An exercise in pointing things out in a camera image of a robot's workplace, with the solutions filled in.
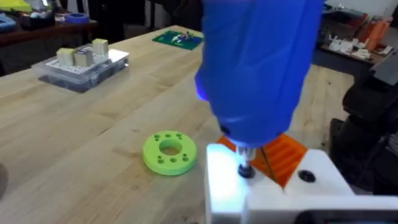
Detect green board with toy blocks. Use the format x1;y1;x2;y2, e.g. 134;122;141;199
152;29;205;51

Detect heap of white and orange parts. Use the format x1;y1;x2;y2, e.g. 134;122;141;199
320;6;396;60

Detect blue electric screwdriver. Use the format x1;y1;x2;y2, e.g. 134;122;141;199
194;0;325;172

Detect light blue plastic tray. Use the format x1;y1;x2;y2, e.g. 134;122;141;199
0;12;17;33

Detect clear plastic box with blocks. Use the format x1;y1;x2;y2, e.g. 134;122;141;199
30;38;130;94

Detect blue tape roll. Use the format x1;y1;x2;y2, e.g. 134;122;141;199
64;12;91;25

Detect small black screw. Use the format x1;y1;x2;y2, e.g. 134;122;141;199
238;165;256;180

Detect white orange left gripper right finger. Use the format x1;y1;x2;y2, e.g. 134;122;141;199
262;133;356;197

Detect yellow plastic part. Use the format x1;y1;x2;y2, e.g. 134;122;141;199
0;0;33;13

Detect green disc with holes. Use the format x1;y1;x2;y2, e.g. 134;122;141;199
142;130;198;177

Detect white orange left gripper left finger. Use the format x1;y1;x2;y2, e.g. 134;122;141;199
205;134;285;224

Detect black box with small items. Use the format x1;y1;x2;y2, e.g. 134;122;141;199
19;10;57;31

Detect dark side table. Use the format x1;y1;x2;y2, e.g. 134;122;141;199
0;18;99;77

